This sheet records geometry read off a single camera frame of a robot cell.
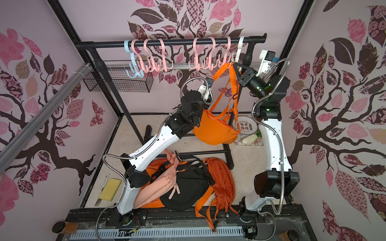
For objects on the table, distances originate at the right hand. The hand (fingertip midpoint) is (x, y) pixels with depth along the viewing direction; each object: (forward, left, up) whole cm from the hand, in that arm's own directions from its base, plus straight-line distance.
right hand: (234, 64), depth 56 cm
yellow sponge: (-28, +64, -56) cm, 90 cm away
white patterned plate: (+18, -24, -57) cm, 65 cm away
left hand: (+3, +13, -13) cm, 18 cm away
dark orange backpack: (-24, 0, -55) cm, 60 cm away
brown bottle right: (-51, -23, -49) cm, 74 cm away
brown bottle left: (-46, +74, -49) cm, 100 cm away
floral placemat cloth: (+3, -28, -59) cm, 65 cm away
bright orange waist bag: (-2, +2, -34) cm, 34 cm away
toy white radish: (+3, -21, -55) cm, 59 cm away
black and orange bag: (-29, +20, -56) cm, 66 cm away
